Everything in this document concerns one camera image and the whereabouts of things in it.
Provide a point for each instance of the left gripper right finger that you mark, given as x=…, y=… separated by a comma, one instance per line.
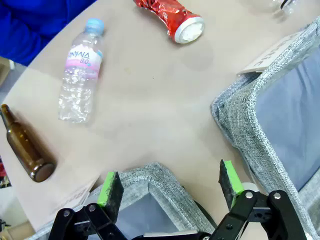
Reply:
x=231, y=180

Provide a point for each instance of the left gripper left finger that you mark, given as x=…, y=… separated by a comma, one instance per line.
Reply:
x=110, y=190

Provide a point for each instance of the brown glass bottle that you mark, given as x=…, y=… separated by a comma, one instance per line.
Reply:
x=22, y=147

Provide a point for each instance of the pink label water bottle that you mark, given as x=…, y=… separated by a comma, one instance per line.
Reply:
x=80, y=75

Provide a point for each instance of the large clear plastic bottle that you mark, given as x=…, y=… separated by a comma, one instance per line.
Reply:
x=265, y=5

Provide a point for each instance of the grey fabric bottle basket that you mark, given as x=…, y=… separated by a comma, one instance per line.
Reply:
x=170, y=190

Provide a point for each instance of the grey fabric plastic basket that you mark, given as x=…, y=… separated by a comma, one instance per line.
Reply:
x=250, y=120

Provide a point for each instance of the crushed red can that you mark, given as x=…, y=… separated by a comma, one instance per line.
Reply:
x=175, y=15

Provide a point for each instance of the faint print bottle label card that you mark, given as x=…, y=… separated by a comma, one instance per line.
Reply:
x=75, y=197

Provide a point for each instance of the capital letter plastic label card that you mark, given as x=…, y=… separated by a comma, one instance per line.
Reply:
x=272, y=53

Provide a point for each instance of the person in blue hoodie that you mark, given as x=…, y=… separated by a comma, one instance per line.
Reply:
x=30, y=25

